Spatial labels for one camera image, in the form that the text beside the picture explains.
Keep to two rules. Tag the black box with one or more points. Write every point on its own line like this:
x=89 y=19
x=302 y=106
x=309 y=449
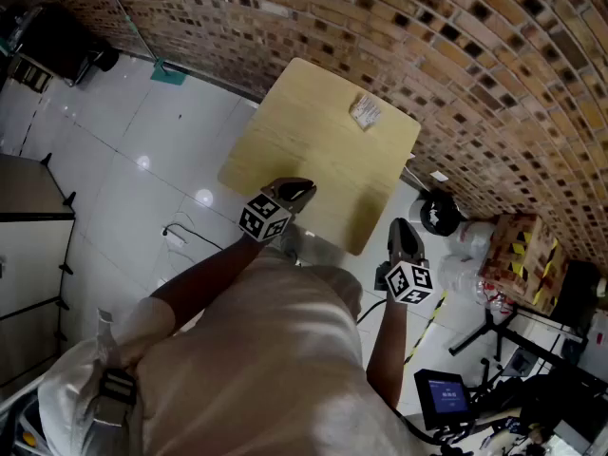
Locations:
x=577 y=292

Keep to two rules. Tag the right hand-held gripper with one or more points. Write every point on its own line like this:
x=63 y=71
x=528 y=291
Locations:
x=408 y=280

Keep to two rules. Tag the beige partition screen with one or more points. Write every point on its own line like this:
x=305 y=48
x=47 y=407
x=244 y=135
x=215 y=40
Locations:
x=28 y=254

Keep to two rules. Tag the clear plastic bag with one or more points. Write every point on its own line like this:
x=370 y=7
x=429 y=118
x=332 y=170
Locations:
x=458 y=273

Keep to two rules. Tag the black floor stand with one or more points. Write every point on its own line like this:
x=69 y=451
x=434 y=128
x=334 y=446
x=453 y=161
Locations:
x=480 y=335

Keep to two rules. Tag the white plastic bag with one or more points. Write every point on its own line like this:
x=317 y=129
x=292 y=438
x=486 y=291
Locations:
x=475 y=238

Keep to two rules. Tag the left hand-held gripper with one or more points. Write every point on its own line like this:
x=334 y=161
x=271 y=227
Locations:
x=263 y=216

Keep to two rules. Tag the black monitor with blue screen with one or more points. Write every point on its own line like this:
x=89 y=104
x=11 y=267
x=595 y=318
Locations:
x=444 y=394

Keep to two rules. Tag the black bagged trash bin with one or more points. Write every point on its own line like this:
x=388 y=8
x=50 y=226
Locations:
x=442 y=214

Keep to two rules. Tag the small black bin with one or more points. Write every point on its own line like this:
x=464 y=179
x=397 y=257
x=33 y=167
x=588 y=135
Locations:
x=107 y=59

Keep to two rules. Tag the person's right forearm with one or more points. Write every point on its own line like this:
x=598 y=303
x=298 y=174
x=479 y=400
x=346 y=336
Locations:
x=387 y=349

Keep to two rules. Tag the person's left forearm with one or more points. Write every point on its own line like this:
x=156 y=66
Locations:
x=209 y=273

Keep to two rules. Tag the small wooden shelf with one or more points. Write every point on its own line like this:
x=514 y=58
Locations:
x=31 y=76

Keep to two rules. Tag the white power strip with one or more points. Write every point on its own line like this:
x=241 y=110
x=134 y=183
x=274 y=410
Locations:
x=176 y=239

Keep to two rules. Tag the light wooden table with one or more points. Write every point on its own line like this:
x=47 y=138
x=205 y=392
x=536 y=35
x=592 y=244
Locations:
x=304 y=150

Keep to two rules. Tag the dark brown cabinet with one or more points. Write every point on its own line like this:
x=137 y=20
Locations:
x=57 y=41

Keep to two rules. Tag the cardboard box with striped tape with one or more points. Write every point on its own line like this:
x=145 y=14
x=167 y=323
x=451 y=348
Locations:
x=518 y=254

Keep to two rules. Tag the person's white shirt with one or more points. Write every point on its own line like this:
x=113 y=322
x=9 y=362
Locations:
x=247 y=373

